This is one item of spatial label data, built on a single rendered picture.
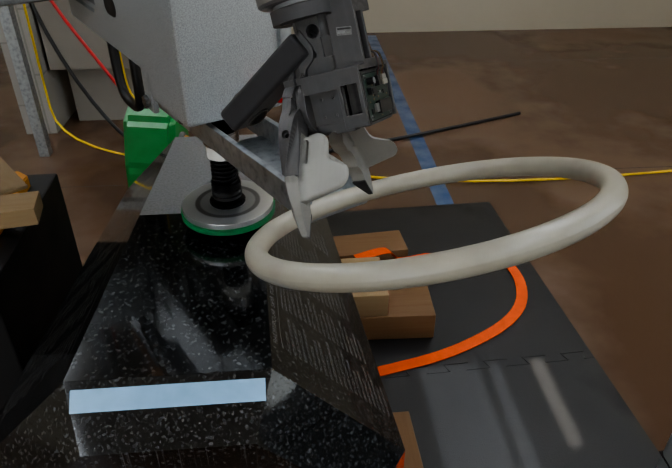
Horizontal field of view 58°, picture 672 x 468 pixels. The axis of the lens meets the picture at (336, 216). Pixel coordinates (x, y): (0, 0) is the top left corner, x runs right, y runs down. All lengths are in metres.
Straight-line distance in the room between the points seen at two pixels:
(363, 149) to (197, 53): 0.61
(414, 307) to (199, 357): 1.35
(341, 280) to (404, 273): 0.07
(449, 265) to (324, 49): 0.23
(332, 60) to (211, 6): 0.64
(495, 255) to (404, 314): 1.74
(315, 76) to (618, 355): 2.15
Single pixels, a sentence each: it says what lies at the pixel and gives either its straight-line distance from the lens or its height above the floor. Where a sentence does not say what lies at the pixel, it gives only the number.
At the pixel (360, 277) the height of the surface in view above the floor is 1.28.
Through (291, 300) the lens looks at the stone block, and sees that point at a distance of 1.30.
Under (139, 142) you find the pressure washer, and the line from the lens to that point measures 3.05.
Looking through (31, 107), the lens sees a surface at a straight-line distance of 4.00.
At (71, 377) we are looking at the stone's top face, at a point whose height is 0.87.
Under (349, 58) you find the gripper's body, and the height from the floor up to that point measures 1.48.
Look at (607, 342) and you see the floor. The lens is 2.60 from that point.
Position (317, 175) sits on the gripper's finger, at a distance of 0.53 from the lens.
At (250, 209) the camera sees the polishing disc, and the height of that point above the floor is 0.92.
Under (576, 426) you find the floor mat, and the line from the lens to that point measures 2.24.
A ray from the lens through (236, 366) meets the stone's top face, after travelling 1.10.
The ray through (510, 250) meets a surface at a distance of 0.59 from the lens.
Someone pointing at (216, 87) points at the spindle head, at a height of 1.24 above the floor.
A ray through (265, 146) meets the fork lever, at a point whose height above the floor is 1.12.
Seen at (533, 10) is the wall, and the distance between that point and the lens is 6.73.
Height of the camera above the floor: 1.65
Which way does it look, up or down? 32 degrees down
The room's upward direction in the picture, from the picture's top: straight up
